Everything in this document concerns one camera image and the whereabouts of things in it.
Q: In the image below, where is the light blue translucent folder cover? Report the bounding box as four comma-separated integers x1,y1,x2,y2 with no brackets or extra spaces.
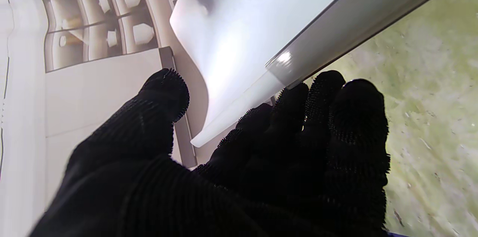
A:
170,0,374,148

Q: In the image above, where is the printed kitchen scene backdrop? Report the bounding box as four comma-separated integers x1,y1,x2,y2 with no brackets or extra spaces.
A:
0,0,210,209

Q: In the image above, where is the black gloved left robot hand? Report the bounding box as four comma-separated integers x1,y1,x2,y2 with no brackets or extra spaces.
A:
30,68,391,237

